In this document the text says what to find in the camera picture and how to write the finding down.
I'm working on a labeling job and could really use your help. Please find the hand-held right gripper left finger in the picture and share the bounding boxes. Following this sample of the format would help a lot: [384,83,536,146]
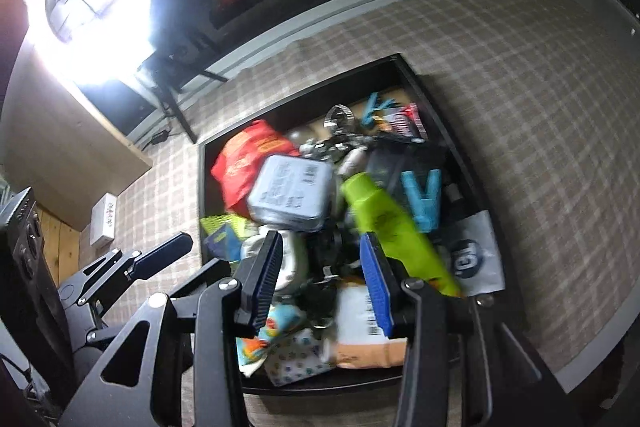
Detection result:
[60,229,285,427]

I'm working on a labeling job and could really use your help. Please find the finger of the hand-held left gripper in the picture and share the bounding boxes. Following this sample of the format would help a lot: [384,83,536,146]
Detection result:
[57,232,195,348]

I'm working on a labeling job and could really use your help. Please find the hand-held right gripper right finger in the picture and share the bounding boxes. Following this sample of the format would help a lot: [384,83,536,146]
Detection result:
[359,232,586,427]

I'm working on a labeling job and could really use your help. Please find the white paper pouch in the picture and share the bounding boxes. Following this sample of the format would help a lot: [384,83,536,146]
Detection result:
[334,282,408,370]

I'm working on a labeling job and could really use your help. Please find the white tape roll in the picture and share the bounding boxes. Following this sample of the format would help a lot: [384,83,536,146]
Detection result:
[240,229,312,295]

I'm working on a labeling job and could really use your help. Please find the lime green packet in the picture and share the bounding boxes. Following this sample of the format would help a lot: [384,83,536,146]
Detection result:
[340,172,463,298]

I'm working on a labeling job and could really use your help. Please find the red snack bag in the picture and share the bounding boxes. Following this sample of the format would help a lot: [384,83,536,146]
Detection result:
[210,119,301,215]

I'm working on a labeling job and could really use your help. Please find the black storage container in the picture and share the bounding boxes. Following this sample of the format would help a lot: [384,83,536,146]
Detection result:
[197,53,506,397]

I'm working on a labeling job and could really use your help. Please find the green blue packet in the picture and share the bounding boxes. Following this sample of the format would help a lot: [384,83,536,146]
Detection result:
[200,214,261,260]

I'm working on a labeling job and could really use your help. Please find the white power strip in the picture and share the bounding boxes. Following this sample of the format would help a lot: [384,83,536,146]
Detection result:
[91,193,119,248]

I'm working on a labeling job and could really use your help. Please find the white paw print packet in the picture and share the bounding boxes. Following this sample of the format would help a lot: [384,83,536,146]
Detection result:
[262,329,336,388]

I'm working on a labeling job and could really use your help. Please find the white plastic bag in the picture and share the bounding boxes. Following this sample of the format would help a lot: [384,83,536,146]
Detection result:
[440,209,506,298]

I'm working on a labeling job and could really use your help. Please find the dark pouch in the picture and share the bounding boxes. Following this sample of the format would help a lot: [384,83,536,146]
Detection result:
[365,139,451,202]

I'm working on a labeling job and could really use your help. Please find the large brown cardboard box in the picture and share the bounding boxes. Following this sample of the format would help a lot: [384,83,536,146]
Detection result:
[0,47,153,233]

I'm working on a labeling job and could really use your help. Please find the black light stand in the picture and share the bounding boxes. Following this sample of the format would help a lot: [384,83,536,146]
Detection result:
[135,52,198,144]

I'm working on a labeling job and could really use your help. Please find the red black snack packet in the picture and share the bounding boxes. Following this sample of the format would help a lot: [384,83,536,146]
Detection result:
[385,103,428,140]

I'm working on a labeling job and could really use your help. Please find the shiny metal clamp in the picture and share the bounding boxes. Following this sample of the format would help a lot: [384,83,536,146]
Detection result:
[324,105,357,134]

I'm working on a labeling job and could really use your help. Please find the bright ring light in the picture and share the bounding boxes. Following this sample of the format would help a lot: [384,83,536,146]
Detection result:
[25,0,153,86]

